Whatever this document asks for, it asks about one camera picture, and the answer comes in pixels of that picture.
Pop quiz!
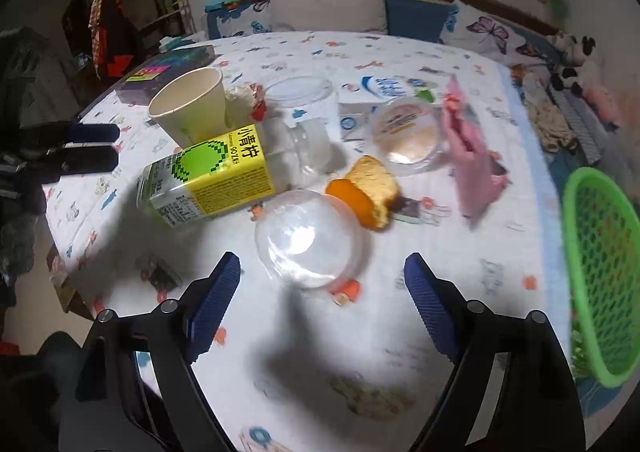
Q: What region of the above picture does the beige paper cup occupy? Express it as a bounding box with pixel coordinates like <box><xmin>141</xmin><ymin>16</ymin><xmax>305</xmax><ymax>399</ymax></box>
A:
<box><xmin>148</xmin><ymin>66</ymin><xmax>232</xmax><ymax>149</ymax></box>

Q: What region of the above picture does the clear plastic dome lid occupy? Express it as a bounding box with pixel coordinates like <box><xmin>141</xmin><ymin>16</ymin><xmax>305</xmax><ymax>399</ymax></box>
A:
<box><xmin>255</xmin><ymin>190</ymin><xmax>364</xmax><ymax>290</ymax></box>

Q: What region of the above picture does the yellow green juice carton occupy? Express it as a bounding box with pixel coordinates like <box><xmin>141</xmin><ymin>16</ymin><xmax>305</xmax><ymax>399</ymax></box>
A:
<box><xmin>137</xmin><ymin>125</ymin><xmax>276</xmax><ymax>228</ymax></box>

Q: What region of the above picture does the clear round lidded container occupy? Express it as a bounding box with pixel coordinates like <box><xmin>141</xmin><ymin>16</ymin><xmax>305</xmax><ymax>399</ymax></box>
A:
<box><xmin>367</xmin><ymin>97</ymin><xmax>444</xmax><ymax>176</ymax></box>

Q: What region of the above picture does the tissue paper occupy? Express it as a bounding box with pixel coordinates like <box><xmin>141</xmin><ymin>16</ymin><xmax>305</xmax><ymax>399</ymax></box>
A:
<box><xmin>224</xmin><ymin>82</ymin><xmax>268</xmax><ymax>128</ymax></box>

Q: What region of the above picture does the white blue milk carton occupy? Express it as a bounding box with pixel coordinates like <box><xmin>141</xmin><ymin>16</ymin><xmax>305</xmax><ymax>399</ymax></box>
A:
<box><xmin>336</xmin><ymin>76</ymin><xmax>438</xmax><ymax>141</ymax></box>

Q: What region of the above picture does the dark box of coloured pens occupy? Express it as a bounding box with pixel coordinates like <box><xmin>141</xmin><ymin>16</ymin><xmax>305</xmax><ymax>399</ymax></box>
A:
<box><xmin>115</xmin><ymin>45</ymin><xmax>216</xmax><ymax>105</ymax></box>

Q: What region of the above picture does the metal shelf rack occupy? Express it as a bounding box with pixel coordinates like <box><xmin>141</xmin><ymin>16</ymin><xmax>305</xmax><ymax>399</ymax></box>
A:
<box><xmin>120</xmin><ymin>0</ymin><xmax>196</xmax><ymax>52</ymax></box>

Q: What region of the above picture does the printed white table cloth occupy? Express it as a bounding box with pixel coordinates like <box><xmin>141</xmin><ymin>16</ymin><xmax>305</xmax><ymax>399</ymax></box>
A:
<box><xmin>46</xmin><ymin>32</ymin><xmax>570</xmax><ymax>451</ymax></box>

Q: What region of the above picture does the butterfly pillow at left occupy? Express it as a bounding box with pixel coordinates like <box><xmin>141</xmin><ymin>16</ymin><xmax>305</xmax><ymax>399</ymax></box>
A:
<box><xmin>205</xmin><ymin>0</ymin><xmax>273</xmax><ymax>39</ymax></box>

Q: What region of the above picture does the green plastic mesh basket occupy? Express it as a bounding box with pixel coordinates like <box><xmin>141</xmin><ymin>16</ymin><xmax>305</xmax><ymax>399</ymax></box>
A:
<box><xmin>562</xmin><ymin>167</ymin><xmax>639</xmax><ymax>388</ymax></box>

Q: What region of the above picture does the patterned clothes pile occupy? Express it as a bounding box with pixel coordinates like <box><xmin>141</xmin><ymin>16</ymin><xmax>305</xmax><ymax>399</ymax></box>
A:
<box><xmin>511</xmin><ymin>64</ymin><xmax>578</xmax><ymax>154</ymax></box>

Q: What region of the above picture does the pink plush toy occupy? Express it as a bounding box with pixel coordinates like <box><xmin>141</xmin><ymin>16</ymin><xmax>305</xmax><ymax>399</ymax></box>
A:
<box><xmin>584</xmin><ymin>86</ymin><xmax>620</xmax><ymax>126</ymax></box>

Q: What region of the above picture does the black white plush cow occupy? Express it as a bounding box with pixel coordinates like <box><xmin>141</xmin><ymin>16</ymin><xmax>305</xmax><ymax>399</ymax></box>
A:
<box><xmin>547</xmin><ymin>30</ymin><xmax>597</xmax><ymax>97</ymax></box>

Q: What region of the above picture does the butterfly print pillow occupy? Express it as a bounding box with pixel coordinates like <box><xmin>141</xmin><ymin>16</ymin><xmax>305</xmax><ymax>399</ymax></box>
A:
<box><xmin>439</xmin><ymin>0</ymin><xmax>559</xmax><ymax>66</ymax></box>

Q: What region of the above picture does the beige cushion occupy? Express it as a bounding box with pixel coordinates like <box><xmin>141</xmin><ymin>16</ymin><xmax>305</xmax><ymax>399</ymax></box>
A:
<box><xmin>269</xmin><ymin>0</ymin><xmax>387</xmax><ymax>35</ymax></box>

